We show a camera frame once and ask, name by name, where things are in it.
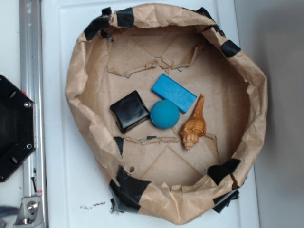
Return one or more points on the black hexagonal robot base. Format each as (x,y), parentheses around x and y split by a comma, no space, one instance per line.
(16,128)

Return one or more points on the blue dimpled ball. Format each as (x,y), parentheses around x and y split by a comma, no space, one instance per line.
(164,114)

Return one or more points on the black square cushion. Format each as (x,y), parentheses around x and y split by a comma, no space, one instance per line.
(129,112)

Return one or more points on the blue rectangular block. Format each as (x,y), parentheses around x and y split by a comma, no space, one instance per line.
(170,90)

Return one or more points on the orange spiral seashell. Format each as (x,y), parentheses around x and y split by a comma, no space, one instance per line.
(195,127)

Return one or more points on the brown paper bag bin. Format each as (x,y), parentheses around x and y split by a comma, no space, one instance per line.
(148,169)

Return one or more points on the white plastic tray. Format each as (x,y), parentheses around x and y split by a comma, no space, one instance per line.
(78,194)

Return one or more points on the metal corner bracket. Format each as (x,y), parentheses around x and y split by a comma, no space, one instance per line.
(30,213)

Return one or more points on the aluminium extrusion rail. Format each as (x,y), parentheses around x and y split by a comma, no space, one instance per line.
(34,167)

